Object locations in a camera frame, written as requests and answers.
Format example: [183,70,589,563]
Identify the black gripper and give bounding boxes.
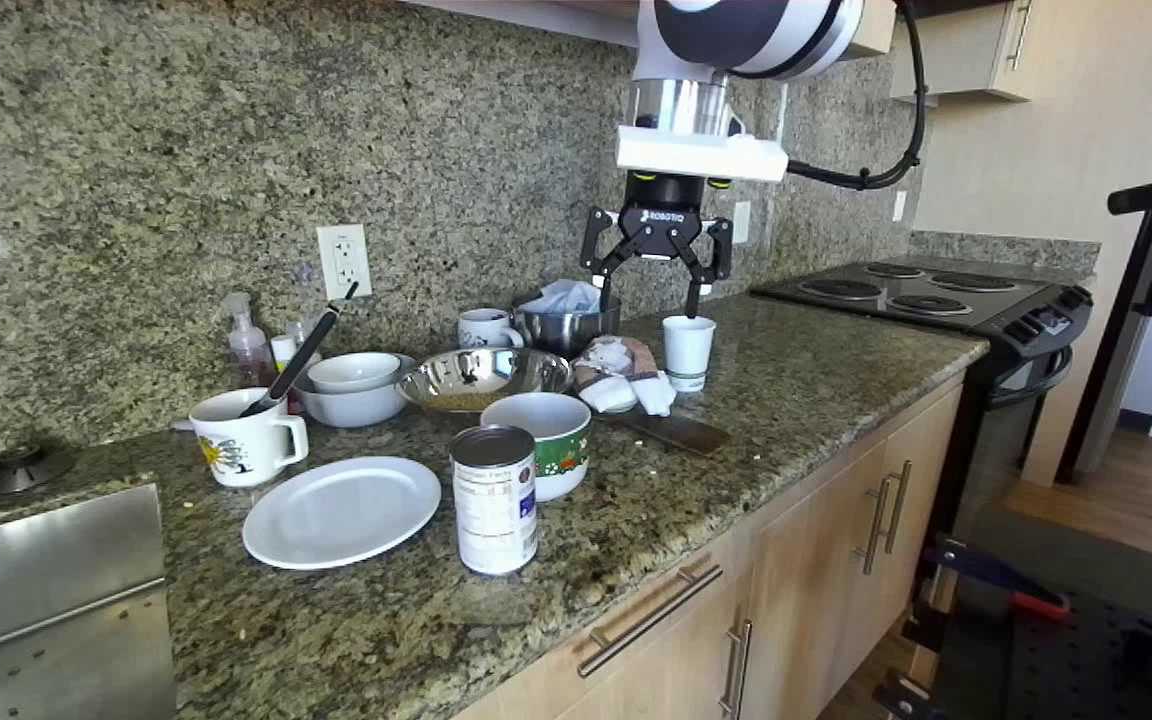
[580,172,732,318]

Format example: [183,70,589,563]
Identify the patterned kitchen towel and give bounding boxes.
[574,336,674,415]

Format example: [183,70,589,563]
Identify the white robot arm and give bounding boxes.
[580,0,864,318]

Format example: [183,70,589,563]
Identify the white round plate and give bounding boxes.
[239,458,439,571]

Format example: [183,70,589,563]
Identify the white paper cup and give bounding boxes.
[663,318,717,394]

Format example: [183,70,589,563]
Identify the crumpled plastic in pot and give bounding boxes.
[524,282,601,318]

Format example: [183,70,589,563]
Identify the dark steel pot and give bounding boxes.
[513,310,615,356]

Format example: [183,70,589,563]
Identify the dark wooden spatula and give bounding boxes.
[629,411,728,458]

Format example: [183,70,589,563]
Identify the white green patterned bowl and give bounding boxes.
[478,394,591,505]

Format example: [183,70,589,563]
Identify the small white mug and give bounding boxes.
[455,310,524,348]

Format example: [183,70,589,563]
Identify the steel bowl with cereal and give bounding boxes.
[399,348,574,411]

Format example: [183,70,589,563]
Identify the white labelled tin can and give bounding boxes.
[447,424,538,577]

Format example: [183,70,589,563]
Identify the white ceramic bowl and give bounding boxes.
[302,351,402,430]

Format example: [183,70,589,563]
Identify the black utensil in mug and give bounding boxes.
[239,282,359,420]

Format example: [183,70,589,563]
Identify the black electric stove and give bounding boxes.
[747,255,1096,537]

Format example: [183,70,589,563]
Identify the wooden upper cabinets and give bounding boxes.
[852,0,1035,101]

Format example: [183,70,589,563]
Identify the wooden cabinets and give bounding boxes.
[455,379,960,720]
[852,0,1035,101]

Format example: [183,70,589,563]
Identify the wooden lower cabinets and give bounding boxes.
[455,379,960,720]

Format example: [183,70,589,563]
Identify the clear spray bottle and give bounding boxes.
[218,293,272,386]

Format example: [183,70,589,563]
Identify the white mug with utensil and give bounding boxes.
[189,388,306,490]

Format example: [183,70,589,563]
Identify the stainless steel sink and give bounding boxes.
[0,484,175,720]

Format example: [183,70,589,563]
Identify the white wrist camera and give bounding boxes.
[615,126,787,186]

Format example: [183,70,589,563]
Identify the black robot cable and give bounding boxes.
[784,0,933,194]

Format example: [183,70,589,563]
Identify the white wall outlet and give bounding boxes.
[317,225,373,300]

